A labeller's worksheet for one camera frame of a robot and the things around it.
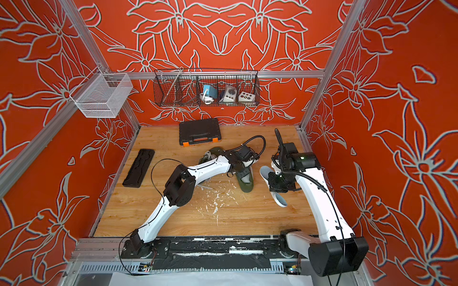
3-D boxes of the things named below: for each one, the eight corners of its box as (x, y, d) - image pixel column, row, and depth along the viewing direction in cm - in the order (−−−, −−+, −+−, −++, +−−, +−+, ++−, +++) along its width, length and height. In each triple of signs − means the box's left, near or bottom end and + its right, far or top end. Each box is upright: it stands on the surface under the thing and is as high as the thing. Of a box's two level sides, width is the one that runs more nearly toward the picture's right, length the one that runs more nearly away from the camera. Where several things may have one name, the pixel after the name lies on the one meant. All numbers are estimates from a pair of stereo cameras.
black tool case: (180, 147, 110) (179, 142, 106) (180, 127, 122) (179, 121, 118) (221, 142, 112) (221, 137, 109) (217, 122, 124) (217, 117, 120)
